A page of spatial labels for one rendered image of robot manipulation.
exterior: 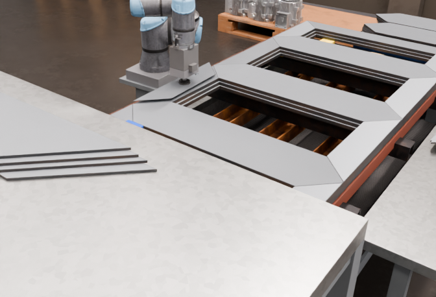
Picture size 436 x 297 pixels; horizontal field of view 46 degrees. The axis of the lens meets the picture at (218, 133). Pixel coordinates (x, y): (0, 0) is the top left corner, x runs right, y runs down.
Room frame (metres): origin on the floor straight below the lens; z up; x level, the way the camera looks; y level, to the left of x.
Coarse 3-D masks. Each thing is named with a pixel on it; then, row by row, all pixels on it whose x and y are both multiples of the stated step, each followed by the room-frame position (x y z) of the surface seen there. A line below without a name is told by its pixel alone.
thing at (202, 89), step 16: (320, 32) 2.36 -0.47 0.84; (368, 48) 2.21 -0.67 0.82; (384, 48) 2.18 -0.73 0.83; (400, 48) 2.15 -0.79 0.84; (256, 64) 1.95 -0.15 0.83; (320, 64) 1.98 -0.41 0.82; (336, 64) 1.95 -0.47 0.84; (352, 64) 1.92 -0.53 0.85; (208, 80) 1.72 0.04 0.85; (224, 80) 1.74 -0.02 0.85; (384, 80) 1.83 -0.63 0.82; (400, 80) 1.80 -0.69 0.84; (176, 96) 1.58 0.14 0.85; (192, 96) 1.61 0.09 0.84; (256, 96) 1.65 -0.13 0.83; (272, 96) 1.62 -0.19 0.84; (304, 112) 1.53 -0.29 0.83; (320, 112) 1.51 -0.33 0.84; (144, 128) 1.36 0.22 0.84; (352, 128) 1.43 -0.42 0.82; (384, 144) 1.33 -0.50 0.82; (224, 160) 1.19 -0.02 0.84; (368, 160) 1.23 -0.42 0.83; (352, 176) 1.14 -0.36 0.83; (336, 192) 1.05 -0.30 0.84
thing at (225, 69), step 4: (224, 64) 1.89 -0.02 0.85; (228, 64) 1.89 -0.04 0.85; (232, 64) 1.89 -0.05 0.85; (236, 64) 1.89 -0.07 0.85; (240, 64) 1.89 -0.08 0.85; (220, 68) 1.84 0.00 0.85; (224, 68) 1.84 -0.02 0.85; (228, 68) 1.85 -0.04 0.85; (232, 68) 1.85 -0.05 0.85; (236, 68) 1.85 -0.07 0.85; (216, 72) 1.80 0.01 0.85; (220, 72) 1.80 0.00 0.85; (224, 72) 1.81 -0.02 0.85; (228, 72) 1.81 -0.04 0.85; (220, 76) 1.77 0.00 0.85
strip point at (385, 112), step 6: (384, 102) 1.57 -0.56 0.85; (378, 108) 1.52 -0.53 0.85; (384, 108) 1.52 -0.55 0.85; (390, 108) 1.52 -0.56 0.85; (372, 114) 1.48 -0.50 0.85; (378, 114) 1.48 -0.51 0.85; (384, 114) 1.48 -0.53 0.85; (390, 114) 1.48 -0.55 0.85; (396, 114) 1.48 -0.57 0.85; (366, 120) 1.43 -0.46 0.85; (372, 120) 1.43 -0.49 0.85; (378, 120) 1.44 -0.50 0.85; (384, 120) 1.44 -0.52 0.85
